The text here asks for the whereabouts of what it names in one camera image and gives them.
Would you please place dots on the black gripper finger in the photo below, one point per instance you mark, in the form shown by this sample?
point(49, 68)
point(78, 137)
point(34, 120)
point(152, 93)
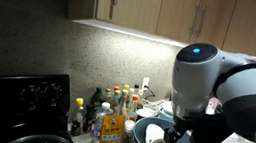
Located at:
point(169, 137)
point(178, 135)

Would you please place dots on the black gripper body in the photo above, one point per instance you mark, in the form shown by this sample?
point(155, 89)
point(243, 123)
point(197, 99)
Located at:
point(183, 123)

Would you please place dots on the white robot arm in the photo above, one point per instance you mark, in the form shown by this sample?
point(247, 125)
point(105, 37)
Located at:
point(249, 95)

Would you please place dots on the white bowl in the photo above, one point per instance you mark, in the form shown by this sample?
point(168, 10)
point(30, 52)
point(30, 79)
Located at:
point(167, 106)

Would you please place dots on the dark blue bowl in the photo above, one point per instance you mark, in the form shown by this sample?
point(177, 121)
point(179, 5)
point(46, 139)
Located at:
point(141, 134)

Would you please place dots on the pink utensil holder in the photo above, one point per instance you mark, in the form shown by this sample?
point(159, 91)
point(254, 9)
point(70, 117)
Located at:
point(212, 105)

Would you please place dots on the small spice jar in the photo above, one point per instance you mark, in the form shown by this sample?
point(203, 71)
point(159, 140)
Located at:
point(128, 134)

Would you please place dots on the red cap bottle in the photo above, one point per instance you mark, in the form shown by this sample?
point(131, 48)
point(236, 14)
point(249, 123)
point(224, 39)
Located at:
point(133, 107)

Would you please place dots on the pale yellow cap bottle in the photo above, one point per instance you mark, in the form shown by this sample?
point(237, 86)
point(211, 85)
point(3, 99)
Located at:
point(140, 98)

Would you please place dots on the clear lidded plastic container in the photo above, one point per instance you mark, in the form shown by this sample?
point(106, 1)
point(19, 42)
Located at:
point(231, 139)

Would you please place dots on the tall bottle gold cap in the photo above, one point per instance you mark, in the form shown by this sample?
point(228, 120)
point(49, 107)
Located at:
point(123, 102)

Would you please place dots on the black cap bottle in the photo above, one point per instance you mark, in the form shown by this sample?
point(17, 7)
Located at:
point(136, 87)

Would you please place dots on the clear bottle white cap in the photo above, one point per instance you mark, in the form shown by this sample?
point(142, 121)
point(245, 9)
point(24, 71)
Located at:
point(100, 121)

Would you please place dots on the dark green bottle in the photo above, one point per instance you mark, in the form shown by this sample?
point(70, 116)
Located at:
point(95, 100)

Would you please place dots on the yellow cap dark bottle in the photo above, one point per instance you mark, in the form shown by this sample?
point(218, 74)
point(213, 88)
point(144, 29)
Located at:
point(77, 118)

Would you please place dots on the under cabinet light strip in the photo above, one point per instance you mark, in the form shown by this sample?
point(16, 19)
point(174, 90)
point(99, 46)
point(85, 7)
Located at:
point(123, 30)

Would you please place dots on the narrow wooden upper cabinet door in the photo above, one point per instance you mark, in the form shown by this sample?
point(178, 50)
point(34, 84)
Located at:
point(137, 2)

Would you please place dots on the black stove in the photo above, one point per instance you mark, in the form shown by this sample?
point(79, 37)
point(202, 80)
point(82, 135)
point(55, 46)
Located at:
point(13, 99)

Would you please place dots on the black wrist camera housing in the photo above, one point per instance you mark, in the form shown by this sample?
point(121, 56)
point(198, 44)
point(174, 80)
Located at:
point(210, 133)

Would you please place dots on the white wall outlet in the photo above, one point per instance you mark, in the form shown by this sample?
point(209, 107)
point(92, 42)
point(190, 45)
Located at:
point(146, 82)

